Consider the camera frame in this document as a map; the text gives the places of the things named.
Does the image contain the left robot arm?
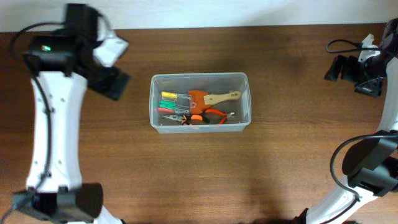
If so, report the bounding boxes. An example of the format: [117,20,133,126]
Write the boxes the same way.
[11,3,130,223]

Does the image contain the black cable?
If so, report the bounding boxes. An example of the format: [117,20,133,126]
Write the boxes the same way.
[9,21,66,190]
[325,39,398,200]

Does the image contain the orange scraper with wooden handle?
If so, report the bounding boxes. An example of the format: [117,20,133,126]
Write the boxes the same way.
[188,90,241,114]

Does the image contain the clear plastic container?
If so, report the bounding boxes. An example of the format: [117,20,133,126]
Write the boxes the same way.
[149,72,251,134]

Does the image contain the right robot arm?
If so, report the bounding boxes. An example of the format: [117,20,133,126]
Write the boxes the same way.
[293,19,397,224]

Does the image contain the right black cable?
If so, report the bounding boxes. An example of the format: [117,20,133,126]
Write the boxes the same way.
[325,39,398,200]

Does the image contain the left black cable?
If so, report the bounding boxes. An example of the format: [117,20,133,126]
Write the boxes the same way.
[9,21,66,190]

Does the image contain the orange black needle-nose pliers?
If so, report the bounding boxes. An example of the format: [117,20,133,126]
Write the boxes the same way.
[162,114,210,125]

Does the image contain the red handled cutting pliers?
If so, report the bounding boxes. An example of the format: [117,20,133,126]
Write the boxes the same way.
[203,108,234,124]

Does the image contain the clear screwdriver set case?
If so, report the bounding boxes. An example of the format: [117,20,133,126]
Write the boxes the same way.
[155,91,197,114]

